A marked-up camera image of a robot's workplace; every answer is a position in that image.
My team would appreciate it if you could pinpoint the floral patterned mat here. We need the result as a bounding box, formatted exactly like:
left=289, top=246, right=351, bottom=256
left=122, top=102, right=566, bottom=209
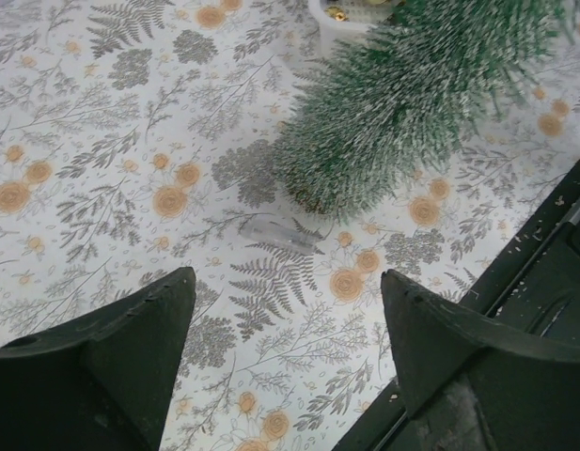
left=0, top=1, right=580, bottom=450

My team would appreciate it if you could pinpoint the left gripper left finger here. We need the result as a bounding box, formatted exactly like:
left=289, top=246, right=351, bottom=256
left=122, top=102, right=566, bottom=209
left=0, top=267, right=196, bottom=450

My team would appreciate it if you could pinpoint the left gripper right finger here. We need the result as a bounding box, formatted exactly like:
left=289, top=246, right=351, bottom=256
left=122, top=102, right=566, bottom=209
left=381, top=270, right=580, bottom=450

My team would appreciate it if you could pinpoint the clear plastic tube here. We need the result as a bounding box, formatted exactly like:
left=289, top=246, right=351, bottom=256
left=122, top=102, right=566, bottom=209
left=239, top=219, right=317, bottom=255

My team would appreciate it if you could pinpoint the small frosted christmas tree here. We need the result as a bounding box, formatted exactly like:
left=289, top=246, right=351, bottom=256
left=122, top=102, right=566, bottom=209
left=274, top=1, right=569, bottom=221

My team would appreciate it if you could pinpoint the white plastic basket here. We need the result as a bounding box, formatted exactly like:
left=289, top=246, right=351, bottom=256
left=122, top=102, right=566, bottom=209
left=307, top=0, right=400, bottom=57

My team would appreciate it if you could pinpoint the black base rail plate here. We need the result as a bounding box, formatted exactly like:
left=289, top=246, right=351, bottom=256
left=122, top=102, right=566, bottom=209
left=337, top=159, right=580, bottom=450

